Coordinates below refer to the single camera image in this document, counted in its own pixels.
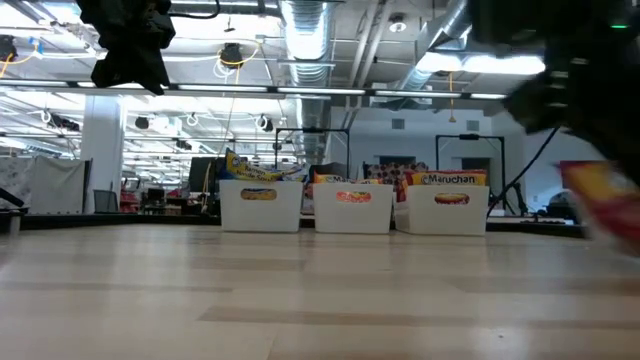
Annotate black metal rig frame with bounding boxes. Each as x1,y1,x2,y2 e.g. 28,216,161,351
434,133,506,189
273,127,351,179

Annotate long black cable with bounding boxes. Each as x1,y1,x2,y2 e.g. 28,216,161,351
487,127,561,221

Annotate long ceiling light strip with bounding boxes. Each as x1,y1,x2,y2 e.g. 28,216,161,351
0,78,509,101

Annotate black ceiling device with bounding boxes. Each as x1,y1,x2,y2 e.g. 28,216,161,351
0,34,19,64

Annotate silver ventilation duct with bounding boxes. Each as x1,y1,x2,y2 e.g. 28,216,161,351
399,0,474,96
277,0,346,166

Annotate white partition cloth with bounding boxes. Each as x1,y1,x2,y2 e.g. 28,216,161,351
0,156,94,214

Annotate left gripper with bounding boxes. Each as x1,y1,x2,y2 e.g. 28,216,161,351
77,0,177,96

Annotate black ceiling spotlight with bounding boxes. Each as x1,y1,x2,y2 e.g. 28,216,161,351
219,42,245,69

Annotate black computer monitor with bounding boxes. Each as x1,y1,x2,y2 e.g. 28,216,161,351
188,155,226,194

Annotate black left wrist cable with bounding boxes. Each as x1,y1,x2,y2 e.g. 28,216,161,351
167,0,221,20

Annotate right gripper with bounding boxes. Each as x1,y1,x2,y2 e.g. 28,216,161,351
504,44,640,187

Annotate bright ceiling light panel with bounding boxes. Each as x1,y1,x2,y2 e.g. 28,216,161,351
414,52,546,76

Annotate white plastic bin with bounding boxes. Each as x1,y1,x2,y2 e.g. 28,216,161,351
393,184,491,237
218,179,305,234
312,182,395,235

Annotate round ceiling fixture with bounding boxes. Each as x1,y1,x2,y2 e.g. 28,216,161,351
387,13,409,34

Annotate white square pillar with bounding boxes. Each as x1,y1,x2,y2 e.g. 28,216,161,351
79,94,126,199

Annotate orange Maruchan noodle packet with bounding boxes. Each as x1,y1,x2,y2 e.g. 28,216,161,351
335,190,373,204
312,171,382,186

